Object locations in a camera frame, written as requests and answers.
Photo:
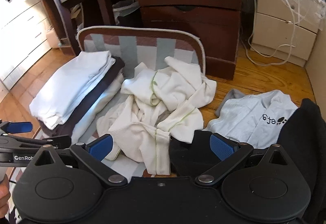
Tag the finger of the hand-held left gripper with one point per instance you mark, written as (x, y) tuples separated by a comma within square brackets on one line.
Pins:
[(19, 127), (30, 142)]

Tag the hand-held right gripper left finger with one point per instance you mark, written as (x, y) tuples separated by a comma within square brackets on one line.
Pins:
[(101, 146)]

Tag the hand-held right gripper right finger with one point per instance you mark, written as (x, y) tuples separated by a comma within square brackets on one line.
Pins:
[(221, 146)]

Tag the light grey printed shirt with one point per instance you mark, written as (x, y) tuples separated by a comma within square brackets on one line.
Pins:
[(249, 117)]

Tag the white robe with green trim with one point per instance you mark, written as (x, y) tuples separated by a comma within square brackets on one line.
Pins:
[(142, 132)]

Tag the person's left hand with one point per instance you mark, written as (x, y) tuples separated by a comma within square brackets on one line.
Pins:
[(3, 196)]

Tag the white folded cloth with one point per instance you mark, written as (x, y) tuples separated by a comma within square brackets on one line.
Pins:
[(71, 86), (101, 104)]

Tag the black cloth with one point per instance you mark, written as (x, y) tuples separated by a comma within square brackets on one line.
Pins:
[(305, 132)]

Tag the white drawer cabinet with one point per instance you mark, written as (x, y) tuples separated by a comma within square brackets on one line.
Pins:
[(20, 35)]

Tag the striped mat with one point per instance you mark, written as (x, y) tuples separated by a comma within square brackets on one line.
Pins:
[(165, 45)]

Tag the white nightstand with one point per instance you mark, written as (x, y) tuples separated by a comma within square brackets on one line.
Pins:
[(277, 33)]

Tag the black bin with plastic liner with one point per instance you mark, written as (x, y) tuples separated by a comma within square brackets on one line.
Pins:
[(127, 17)]

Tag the dark wooden drawer chest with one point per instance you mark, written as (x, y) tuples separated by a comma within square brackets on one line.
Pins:
[(188, 10)]

